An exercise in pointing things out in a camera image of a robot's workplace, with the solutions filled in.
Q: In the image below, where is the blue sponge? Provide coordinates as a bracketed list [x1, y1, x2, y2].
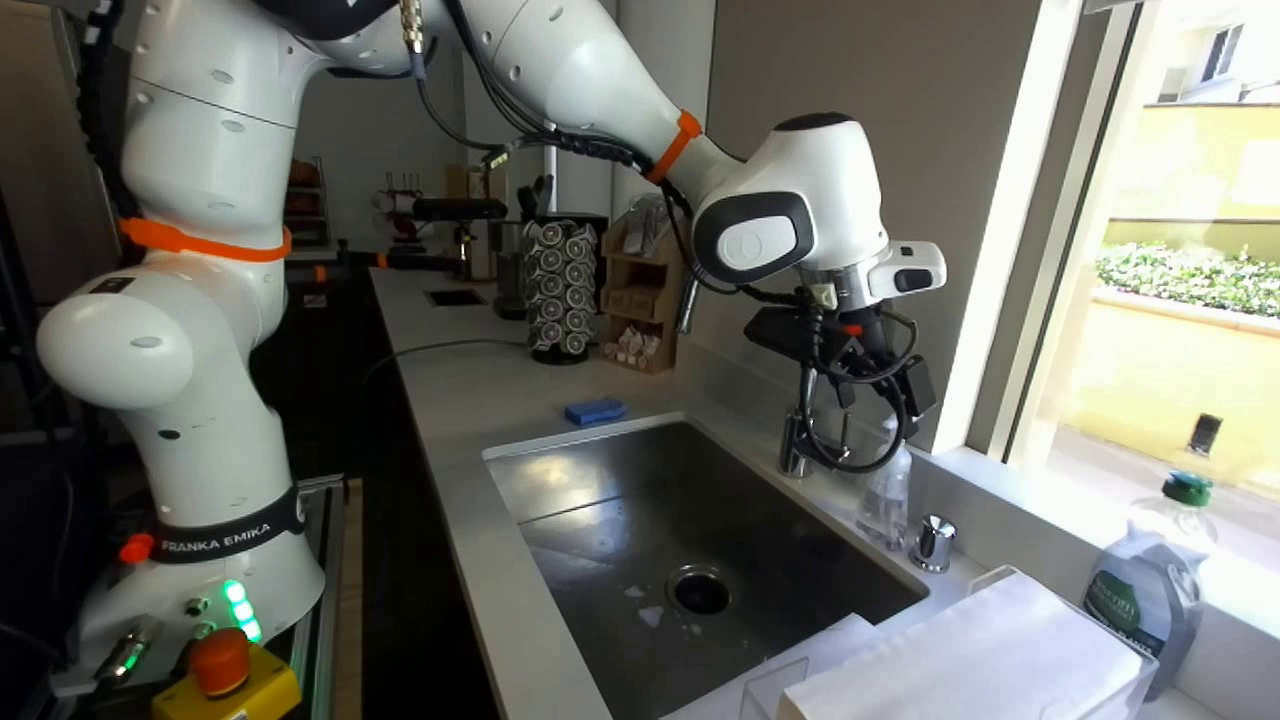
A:
[559, 394, 632, 434]

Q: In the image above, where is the chrome arched faucet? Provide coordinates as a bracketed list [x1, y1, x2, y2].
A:
[676, 263, 824, 480]

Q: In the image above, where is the coffee pod carousel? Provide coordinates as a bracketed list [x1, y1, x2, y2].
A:
[514, 212, 605, 367]

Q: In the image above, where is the round sink drain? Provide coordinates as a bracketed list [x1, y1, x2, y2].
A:
[666, 565, 735, 622]

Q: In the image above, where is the white box on counter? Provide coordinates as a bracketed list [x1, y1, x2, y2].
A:
[774, 570, 1152, 720]

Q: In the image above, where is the stainless steel sink basin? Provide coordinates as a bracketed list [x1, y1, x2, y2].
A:
[480, 414, 931, 720]

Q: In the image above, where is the clear pump soap bottle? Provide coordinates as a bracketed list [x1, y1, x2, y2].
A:
[854, 435, 918, 546]

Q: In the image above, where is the green label dish soap bottle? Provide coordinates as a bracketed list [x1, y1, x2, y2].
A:
[1080, 467, 1218, 704]

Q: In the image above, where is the white framed window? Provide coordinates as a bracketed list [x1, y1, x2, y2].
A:
[931, 0, 1280, 576]

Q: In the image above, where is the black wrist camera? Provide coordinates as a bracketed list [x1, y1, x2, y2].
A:
[738, 301, 821, 367]

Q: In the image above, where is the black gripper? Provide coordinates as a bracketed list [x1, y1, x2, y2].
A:
[813, 305, 940, 439]

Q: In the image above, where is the yellow red emergency stop button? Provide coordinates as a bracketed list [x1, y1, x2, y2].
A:
[149, 629, 305, 720]

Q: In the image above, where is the wooden condiment rack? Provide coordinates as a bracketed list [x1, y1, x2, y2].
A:
[596, 215, 691, 378]

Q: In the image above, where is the small chrome sink cap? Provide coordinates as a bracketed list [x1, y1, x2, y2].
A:
[910, 514, 960, 576]

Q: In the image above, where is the black coffee machine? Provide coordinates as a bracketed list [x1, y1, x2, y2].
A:
[384, 157, 514, 284]

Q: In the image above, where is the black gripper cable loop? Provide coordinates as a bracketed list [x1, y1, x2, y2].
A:
[798, 355, 925, 478]

